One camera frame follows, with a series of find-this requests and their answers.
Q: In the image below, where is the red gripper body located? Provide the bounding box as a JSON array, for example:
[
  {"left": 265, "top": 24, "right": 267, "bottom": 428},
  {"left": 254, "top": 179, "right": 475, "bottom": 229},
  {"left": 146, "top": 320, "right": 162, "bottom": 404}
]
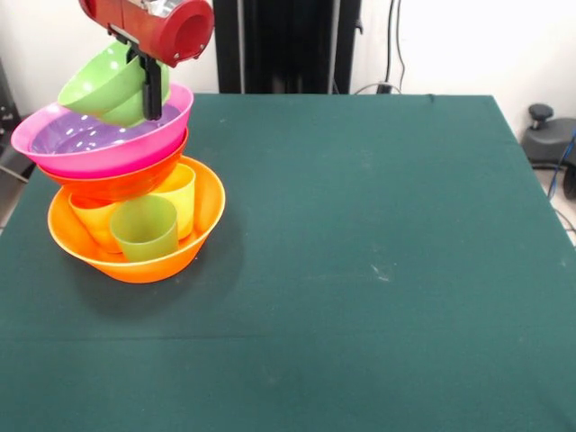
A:
[{"left": 78, "top": 0, "right": 215, "bottom": 68}]

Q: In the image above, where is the small green bowl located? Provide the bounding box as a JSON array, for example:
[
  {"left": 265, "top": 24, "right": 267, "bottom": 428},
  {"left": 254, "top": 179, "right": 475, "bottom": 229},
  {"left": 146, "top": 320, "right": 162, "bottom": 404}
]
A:
[{"left": 57, "top": 42, "right": 172, "bottom": 129}]

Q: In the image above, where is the large pink bowl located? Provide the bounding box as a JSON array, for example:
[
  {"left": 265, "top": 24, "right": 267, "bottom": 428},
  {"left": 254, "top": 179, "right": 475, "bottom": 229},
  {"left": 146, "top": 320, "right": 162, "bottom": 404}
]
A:
[{"left": 10, "top": 83, "right": 195, "bottom": 179}]

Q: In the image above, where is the wide purple bowl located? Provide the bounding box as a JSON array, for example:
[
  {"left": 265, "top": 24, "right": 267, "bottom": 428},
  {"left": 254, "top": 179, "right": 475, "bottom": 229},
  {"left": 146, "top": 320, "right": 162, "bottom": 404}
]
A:
[{"left": 30, "top": 103, "right": 181, "bottom": 154}]

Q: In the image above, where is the wide red bowl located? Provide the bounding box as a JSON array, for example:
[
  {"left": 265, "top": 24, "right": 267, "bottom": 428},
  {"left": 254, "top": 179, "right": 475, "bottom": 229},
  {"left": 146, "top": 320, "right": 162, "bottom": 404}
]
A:
[{"left": 36, "top": 128, "right": 189, "bottom": 203}]

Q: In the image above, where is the yellow cup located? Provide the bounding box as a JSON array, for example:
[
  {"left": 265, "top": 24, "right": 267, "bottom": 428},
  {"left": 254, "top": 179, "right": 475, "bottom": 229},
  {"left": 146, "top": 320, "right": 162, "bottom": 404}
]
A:
[{"left": 155, "top": 164, "right": 197, "bottom": 241}]

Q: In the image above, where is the orange cup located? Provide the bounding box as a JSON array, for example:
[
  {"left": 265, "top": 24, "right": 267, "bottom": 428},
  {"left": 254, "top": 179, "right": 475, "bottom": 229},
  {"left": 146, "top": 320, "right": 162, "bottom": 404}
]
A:
[{"left": 67, "top": 193, "right": 123, "bottom": 255}]

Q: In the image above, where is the green cup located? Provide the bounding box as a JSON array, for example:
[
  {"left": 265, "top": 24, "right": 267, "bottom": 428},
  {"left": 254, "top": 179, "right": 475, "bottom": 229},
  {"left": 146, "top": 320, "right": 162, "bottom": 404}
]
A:
[{"left": 109, "top": 194, "right": 180, "bottom": 264}]

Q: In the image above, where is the large orange bowl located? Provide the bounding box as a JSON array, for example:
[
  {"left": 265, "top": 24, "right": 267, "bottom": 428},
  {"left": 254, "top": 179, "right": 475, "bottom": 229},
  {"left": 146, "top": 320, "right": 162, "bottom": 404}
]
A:
[{"left": 47, "top": 156, "right": 227, "bottom": 284}]

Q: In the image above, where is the black chair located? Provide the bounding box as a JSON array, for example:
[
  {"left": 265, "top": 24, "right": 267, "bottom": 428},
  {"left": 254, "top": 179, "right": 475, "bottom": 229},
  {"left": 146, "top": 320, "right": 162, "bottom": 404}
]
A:
[{"left": 0, "top": 58, "right": 59, "bottom": 181}]

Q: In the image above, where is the dark green table cloth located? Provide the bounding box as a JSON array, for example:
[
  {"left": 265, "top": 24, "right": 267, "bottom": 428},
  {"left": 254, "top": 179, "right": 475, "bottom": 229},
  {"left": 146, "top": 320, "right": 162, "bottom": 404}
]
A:
[{"left": 0, "top": 92, "right": 576, "bottom": 432}]

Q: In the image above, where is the black floor device with knob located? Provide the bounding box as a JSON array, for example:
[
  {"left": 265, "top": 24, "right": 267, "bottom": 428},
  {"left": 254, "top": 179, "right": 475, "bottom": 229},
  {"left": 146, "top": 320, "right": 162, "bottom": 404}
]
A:
[{"left": 520, "top": 103, "right": 576, "bottom": 170}]

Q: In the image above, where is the black hanging cable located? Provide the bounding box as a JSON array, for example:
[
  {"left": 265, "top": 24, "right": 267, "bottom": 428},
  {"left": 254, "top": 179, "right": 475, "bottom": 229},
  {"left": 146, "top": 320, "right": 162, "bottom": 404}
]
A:
[{"left": 359, "top": 0, "right": 406, "bottom": 95}]

